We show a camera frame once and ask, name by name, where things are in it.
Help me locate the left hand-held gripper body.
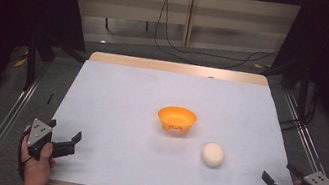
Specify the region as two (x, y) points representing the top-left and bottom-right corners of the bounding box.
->
(24, 116), (81, 167)

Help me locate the white round bun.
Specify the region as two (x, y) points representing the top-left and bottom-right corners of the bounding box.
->
(198, 140), (228, 169)

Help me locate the orange plastic bowl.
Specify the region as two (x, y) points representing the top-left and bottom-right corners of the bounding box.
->
(154, 103), (200, 137)

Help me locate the person's left hand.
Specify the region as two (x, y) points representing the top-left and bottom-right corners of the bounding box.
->
(14, 125), (62, 185)

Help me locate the white table mat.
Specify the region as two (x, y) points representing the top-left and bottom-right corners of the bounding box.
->
(47, 51), (311, 185)

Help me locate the black metal stand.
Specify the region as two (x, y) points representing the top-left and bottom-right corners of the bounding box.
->
(293, 60), (316, 122)
(20, 31), (45, 93)

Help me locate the yellow tape strip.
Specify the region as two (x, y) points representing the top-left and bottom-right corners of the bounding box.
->
(14, 55), (29, 70)

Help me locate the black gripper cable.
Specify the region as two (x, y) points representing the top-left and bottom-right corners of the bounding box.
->
(12, 128), (38, 183)

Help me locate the long black floor cable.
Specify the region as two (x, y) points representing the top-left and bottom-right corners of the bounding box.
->
(149, 0), (286, 79)

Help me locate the beige vertical wall post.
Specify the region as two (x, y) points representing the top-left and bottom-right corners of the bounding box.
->
(181, 0), (200, 48)

